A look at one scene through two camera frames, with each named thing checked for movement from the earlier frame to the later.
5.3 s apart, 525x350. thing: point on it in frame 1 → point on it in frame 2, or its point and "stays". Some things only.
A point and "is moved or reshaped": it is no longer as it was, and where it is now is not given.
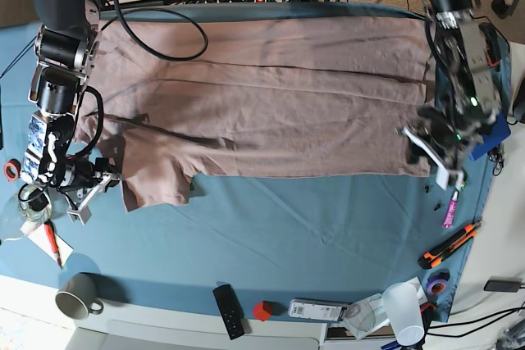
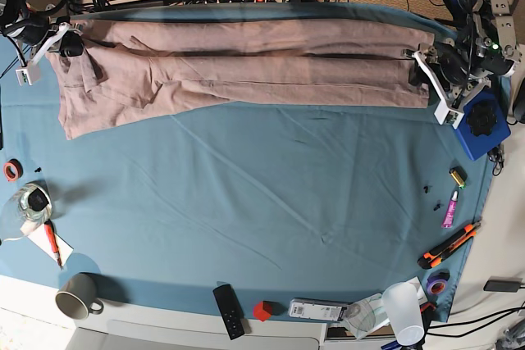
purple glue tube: [449, 219] stays
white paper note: [37, 232] stays
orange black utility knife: [432, 258] stays
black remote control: [229, 311] stays
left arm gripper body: [444, 136] → [460, 83]
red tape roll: [12, 170] stays
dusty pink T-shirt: [241, 94] is moved or reshaped
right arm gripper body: [83, 178] → [43, 33]
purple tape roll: [436, 282] stays
